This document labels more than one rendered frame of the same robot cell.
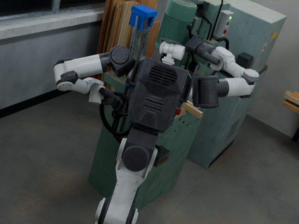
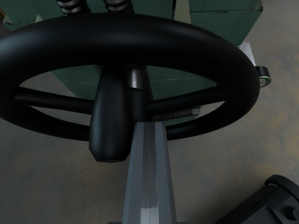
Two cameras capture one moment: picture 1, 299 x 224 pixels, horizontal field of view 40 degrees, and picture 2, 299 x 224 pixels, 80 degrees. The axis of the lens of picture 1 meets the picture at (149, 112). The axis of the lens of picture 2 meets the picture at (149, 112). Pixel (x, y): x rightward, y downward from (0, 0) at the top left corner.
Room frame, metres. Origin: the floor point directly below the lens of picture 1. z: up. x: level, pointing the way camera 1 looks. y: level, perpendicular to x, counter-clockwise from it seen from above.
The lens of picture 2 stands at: (2.05, 0.19, 1.02)
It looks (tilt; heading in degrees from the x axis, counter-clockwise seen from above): 70 degrees down; 334
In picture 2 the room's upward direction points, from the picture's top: 6 degrees counter-clockwise
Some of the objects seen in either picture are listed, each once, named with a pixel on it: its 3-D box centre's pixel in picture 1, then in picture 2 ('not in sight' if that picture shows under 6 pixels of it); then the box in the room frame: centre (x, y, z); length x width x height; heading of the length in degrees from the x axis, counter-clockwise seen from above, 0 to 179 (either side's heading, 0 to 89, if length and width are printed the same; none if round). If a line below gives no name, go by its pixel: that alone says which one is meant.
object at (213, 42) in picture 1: (206, 51); not in sight; (2.54, -0.23, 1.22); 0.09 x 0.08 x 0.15; 150
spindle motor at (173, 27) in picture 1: (175, 26); not in sight; (2.43, 0.01, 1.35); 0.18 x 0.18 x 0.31
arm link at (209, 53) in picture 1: (213, 58); not in sight; (2.17, -0.24, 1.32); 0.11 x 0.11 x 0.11; 60
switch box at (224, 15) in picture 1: (223, 23); not in sight; (2.63, -0.27, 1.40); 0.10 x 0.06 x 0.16; 150
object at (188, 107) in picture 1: (162, 91); not in sight; (2.40, -0.04, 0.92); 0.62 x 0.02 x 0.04; 60
